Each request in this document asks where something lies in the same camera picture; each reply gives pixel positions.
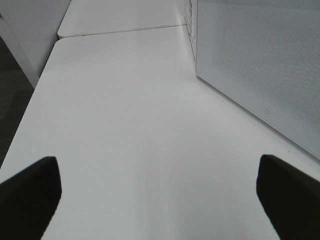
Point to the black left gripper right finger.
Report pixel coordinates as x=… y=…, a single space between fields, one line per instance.
x=290 y=198

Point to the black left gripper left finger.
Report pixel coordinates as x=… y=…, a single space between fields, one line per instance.
x=29 y=199

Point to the white microwave oven body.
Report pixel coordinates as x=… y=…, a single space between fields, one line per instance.
x=190 y=17

